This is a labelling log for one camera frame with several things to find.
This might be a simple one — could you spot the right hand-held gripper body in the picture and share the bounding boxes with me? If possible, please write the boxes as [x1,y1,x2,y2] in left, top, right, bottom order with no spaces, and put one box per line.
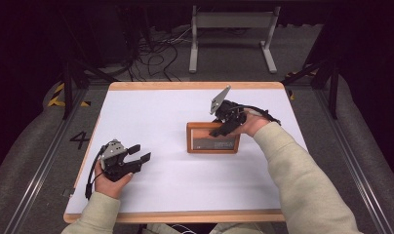
[209,85,250,131]

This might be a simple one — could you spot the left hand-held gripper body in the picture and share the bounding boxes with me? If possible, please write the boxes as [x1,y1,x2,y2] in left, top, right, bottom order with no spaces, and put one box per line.
[98,138,144,183]

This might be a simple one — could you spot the wooden photo frame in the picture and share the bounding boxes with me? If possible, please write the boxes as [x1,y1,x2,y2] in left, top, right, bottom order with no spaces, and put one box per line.
[185,121,241,155]

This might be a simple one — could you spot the person's right hand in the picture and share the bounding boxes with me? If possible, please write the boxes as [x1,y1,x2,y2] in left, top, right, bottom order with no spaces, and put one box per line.
[232,108,271,138]

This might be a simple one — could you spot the person's left hand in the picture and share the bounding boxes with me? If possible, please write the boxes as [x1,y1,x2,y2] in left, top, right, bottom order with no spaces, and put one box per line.
[94,161,135,200]

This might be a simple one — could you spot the black metal stand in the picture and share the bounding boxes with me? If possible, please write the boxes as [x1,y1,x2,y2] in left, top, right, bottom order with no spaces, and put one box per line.
[282,57,340,120]
[61,58,118,120]

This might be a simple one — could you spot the grey metal stand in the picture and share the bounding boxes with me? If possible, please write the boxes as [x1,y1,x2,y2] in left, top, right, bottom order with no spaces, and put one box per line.
[188,4,282,74]

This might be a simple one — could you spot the right hand-held gripper cable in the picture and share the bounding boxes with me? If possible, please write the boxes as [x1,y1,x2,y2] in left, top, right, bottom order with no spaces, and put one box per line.
[232,104,282,127]

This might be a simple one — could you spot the hand-held gripper cable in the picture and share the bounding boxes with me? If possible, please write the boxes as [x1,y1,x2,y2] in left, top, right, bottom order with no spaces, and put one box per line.
[232,104,282,127]
[84,145,107,200]

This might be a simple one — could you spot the left hand-held gripper cable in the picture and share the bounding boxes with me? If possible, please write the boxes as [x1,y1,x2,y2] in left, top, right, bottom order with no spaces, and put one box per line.
[84,145,107,200]

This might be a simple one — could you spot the metal floor rail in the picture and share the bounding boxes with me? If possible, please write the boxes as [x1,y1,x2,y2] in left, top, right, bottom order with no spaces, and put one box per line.
[315,89,394,234]
[3,87,89,234]

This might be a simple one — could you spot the tangle of black floor cables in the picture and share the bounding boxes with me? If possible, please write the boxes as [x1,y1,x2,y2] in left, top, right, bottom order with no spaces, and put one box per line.
[126,27,193,82]

